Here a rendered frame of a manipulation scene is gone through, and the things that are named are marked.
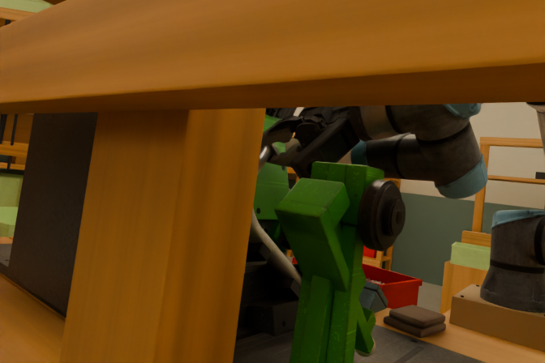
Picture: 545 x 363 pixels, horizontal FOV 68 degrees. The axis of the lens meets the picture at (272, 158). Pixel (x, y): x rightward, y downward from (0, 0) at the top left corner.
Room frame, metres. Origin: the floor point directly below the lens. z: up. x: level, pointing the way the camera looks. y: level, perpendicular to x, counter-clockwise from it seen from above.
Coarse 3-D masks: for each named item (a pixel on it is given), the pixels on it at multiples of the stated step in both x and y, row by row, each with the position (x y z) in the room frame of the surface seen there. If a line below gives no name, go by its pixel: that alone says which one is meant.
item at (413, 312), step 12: (396, 312) 0.76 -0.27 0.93; (408, 312) 0.77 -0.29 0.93; (420, 312) 0.78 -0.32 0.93; (432, 312) 0.79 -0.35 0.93; (396, 324) 0.76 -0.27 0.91; (408, 324) 0.74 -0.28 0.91; (420, 324) 0.73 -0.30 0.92; (432, 324) 0.75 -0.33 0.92; (444, 324) 0.78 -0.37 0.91; (420, 336) 0.72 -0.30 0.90
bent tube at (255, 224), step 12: (264, 156) 0.71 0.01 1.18; (252, 216) 0.66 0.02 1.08; (252, 228) 0.66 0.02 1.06; (252, 240) 0.67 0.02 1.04; (264, 240) 0.67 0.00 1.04; (276, 252) 0.69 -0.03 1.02; (276, 264) 0.70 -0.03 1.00; (288, 264) 0.71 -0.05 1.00; (288, 276) 0.71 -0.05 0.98; (300, 276) 0.73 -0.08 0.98
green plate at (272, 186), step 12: (264, 120) 0.78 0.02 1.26; (276, 120) 0.81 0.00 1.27; (276, 144) 0.80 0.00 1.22; (264, 168) 0.76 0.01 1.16; (276, 168) 0.79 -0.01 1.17; (264, 180) 0.75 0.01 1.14; (276, 180) 0.78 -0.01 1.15; (264, 192) 0.75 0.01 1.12; (276, 192) 0.77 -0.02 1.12; (288, 192) 0.81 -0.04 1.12; (264, 204) 0.74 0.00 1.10; (276, 204) 0.77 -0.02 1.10; (264, 216) 0.74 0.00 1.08; (276, 216) 0.76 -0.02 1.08
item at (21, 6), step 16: (0, 0) 2.80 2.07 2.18; (16, 0) 2.81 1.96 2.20; (32, 0) 2.81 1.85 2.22; (0, 16) 2.70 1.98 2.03; (16, 16) 2.71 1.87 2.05; (0, 128) 2.71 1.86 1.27; (16, 128) 2.84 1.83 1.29; (0, 144) 2.71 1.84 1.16; (16, 144) 2.77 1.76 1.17; (0, 176) 2.78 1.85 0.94; (16, 176) 3.17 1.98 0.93; (0, 192) 2.79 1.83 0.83; (16, 192) 2.80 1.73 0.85
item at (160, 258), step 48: (96, 144) 0.38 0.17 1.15; (144, 144) 0.33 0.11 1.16; (192, 144) 0.31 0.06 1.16; (240, 144) 0.35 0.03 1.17; (96, 192) 0.37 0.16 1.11; (144, 192) 0.33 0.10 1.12; (192, 192) 0.31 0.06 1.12; (240, 192) 0.35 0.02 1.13; (96, 240) 0.37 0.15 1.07; (144, 240) 0.32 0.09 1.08; (192, 240) 0.32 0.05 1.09; (240, 240) 0.36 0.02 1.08; (96, 288) 0.36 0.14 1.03; (144, 288) 0.31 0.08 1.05; (192, 288) 0.32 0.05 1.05; (240, 288) 0.37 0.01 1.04; (96, 336) 0.35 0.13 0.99; (144, 336) 0.31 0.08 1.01; (192, 336) 0.33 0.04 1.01
